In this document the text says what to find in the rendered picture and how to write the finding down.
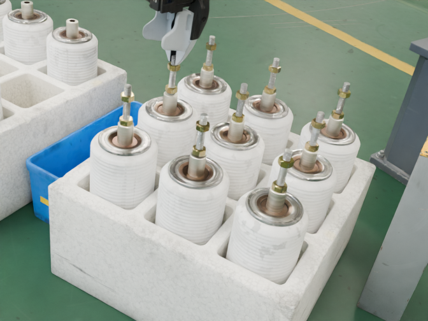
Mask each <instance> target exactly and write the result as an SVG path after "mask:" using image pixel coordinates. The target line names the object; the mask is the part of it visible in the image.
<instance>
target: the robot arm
mask: <svg viewBox="0 0 428 321"><path fill-rule="evenodd" d="M145 1H148V2H149V3H150V4H149V6H150V7H151V8H152V9H154V10H155V11H156V14H155V17H154V18H153V20H151V21H150V22H149V23H147V24H146V25H145V26H144V28H143V37H144V38H145V39H150V40H157V41H162V42H161V47H162V49H164V50H165V51H166V55H167V57H168V61H170V62H171V57H172V55H175V65H179V64H181V63H182V62H183V60H184V59H185V58H186V57H187V56H188V54H189V53H190V51H191V50H192V49H193V47H194V45H195V44H196V41H197V39H198V38H199V37H200V35H201V33H202V31H203V29H204V27H205V25H206V23H207V20H208V15H209V10H210V0H145ZM188 6H189V8H188V9H185V8H184V7H188Z"/></svg>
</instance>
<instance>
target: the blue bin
mask: <svg viewBox="0 0 428 321"><path fill-rule="evenodd" d="M142 105H143V104H142V103H139V102H137V101H133V102H131V110H130V116H131V117H132V120H133V121H132V122H133V123H134V127H135V126H137V124H138V112H139V109H140V108H141V107H142ZM122 115H123V105H122V106H120V107H118V108H116V109H114V110H113V111H111V112H109V113H107V114H105V115H103V116H102V117H100V118H98V119H97V120H95V121H93V122H91V123H89V124H87V125H86V126H84V127H82V128H80V129H79V130H77V131H75V132H73V133H71V134H69V135H68V136H66V137H64V138H62V139H60V140H58V141H57V142H55V143H53V144H51V145H50V146H48V147H46V148H44V149H42V150H40V151H39V152H37V153H35V154H33V155H32V156H30V157H28V158H27V159H26V168H27V170H28V171H29V176H30V182H31V192H32V201H33V207H34V214H35V216H36V217H38V218H39V219H41V220H42V221H44V222H46V223H48V224H49V225H50V217H49V200H48V186H49V185H50V184H52V183H53V182H55V181H56V180H58V179H59V178H62V177H63V176H64V175H65V174H66V173H68V172H69V171H71V170H72V169H74V168H75V167H77V166H78V165H80V164H81V163H82V162H84V161H85V160H87V159H88V158H90V144H91V141H92V139H93V138H94V137H95V136H96V134H98V133H99V132H101V131H103V130H104V129H106V128H108V127H112V126H115V125H118V122H119V118H120V117H121V116H122Z"/></svg>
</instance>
